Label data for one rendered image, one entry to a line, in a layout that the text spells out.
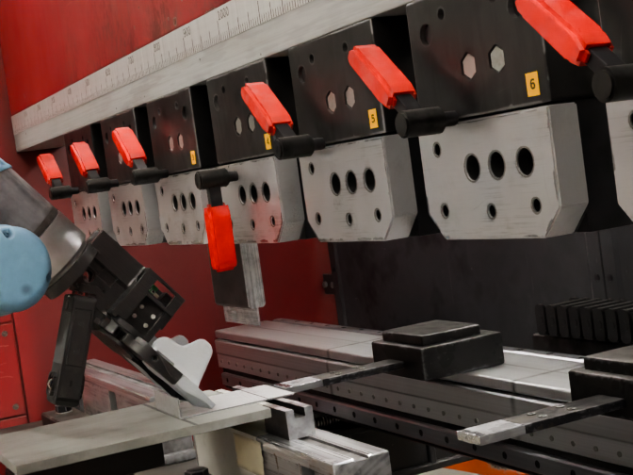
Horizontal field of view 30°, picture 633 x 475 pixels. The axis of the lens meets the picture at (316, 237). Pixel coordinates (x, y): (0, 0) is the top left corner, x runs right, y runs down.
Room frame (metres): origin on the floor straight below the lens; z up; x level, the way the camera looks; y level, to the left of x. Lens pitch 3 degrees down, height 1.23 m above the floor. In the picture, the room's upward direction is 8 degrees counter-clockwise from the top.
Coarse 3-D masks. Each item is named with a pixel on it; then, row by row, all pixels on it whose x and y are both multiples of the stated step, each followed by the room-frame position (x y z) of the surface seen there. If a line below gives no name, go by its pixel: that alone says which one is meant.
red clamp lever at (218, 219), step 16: (208, 176) 1.12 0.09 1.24; (224, 176) 1.12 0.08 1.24; (208, 192) 1.12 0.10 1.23; (208, 208) 1.12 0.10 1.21; (224, 208) 1.12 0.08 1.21; (208, 224) 1.12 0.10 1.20; (224, 224) 1.12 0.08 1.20; (208, 240) 1.12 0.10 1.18; (224, 240) 1.12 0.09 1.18; (224, 256) 1.12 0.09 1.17
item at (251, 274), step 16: (240, 256) 1.25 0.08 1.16; (256, 256) 1.25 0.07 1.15; (224, 272) 1.30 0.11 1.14; (240, 272) 1.25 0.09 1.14; (256, 272) 1.25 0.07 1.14; (224, 288) 1.30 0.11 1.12; (240, 288) 1.26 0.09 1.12; (256, 288) 1.25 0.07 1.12; (224, 304) 1.31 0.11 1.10; (240, 304) 1.27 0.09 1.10; (256, 304) 1.25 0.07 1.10; (240, 320) 1.30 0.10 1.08; (256, 320) 1.25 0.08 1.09
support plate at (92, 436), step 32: (96, 416) 1.30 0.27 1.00; (128, 416) 1.27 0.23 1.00; (160, 416) 1.25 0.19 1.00; (224, 416) 1.20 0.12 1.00; (256, 416) 1.20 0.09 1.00; (0, 448) 1.19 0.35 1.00; (32, 448) 1.17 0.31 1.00; (64, 448) 1.15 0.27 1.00; (96, 448) 1.13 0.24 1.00; (128, 448) 1.14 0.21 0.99
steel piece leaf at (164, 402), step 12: (156, 396) 1.28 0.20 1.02; (168, 396) 1.24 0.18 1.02; (216, 396) 1.31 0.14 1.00; (228, 396) 1.30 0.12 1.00; (240, 396) 1.29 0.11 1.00; (252, 396) 1.28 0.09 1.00; (156, 408) 1.29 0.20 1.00; (168, 408) 1.25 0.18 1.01; (180, 408) 1.26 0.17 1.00; (192, 408) 1.25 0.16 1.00; (204, 408) 1.24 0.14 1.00; (216, 408) 1.23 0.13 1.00; (228, 408) 1.23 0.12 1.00
